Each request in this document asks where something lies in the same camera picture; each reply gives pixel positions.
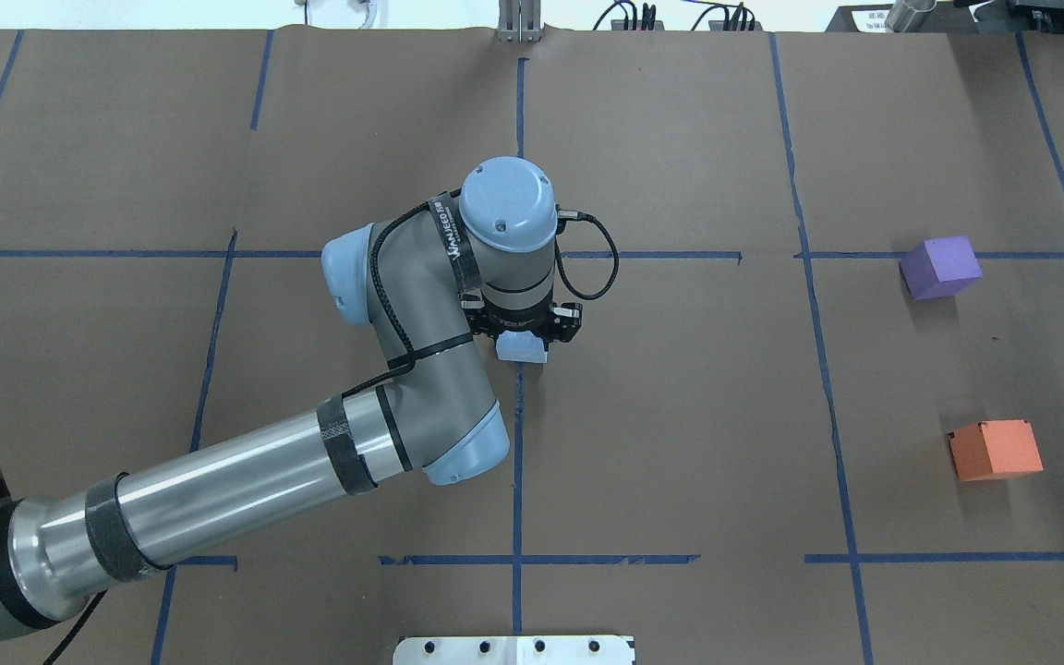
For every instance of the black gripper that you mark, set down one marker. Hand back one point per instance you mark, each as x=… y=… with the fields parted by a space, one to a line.
x=511 y=326

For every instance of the light blue foam block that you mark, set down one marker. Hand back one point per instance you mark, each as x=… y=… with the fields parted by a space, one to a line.
x=521 y=347

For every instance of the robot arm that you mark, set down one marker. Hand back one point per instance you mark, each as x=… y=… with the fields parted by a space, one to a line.
x=481 y=260

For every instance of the purple foam block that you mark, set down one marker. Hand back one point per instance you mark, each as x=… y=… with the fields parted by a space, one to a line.
x=940 y=267

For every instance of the orange foam block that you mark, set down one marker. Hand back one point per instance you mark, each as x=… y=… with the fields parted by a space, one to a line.
x=995 y=450

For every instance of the metal cup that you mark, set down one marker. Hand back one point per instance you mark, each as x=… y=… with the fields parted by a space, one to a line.
x=908 y=16

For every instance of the aluminium frame post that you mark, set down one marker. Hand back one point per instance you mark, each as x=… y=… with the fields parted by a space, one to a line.
x=520 y=21

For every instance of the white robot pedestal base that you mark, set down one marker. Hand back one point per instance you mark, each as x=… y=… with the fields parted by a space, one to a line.
x=517 y=649

